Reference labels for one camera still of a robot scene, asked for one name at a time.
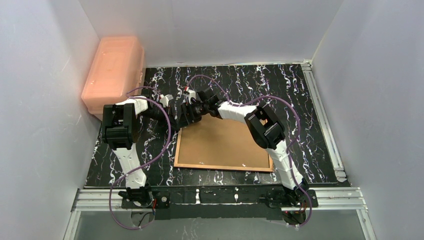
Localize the brown fibreboard backing board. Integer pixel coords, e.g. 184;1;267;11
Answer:
177;114;271;169

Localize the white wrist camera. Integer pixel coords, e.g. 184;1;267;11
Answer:
159;94;174;108
182;86;198;104

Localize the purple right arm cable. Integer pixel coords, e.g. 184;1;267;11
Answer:
185;74;314;227

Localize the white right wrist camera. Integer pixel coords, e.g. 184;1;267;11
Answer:
182;86;198;104

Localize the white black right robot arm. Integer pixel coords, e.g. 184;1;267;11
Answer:
176;87;304;190

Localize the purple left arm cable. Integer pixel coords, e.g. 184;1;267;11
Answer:
108;86;172;230

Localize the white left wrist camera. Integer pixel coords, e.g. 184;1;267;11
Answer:
159;94;174;108

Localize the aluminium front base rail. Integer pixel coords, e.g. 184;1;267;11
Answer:
64;184;376;240

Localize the wooden picture frame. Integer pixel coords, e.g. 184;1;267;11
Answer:
173;112;275;173

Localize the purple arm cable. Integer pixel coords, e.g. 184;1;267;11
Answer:
108;86;172;230
185;74;314;227

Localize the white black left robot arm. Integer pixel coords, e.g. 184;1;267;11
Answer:
101;94;174;189

